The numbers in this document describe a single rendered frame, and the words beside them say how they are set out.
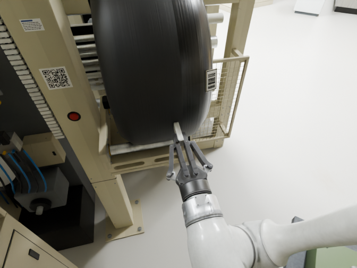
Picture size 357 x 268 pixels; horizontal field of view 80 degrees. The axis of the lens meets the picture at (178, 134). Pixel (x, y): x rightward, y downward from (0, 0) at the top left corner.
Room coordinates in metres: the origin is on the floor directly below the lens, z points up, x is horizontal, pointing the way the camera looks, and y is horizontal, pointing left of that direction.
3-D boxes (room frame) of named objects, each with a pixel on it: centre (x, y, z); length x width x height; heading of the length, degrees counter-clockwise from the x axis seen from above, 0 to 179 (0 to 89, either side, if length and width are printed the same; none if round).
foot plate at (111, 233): (0.67, 0.40, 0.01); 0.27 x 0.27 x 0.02; 13
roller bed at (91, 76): (1.07, 0.46, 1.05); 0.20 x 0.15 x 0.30; 103
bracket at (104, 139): (0.71, 0.33, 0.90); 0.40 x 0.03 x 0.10; 13
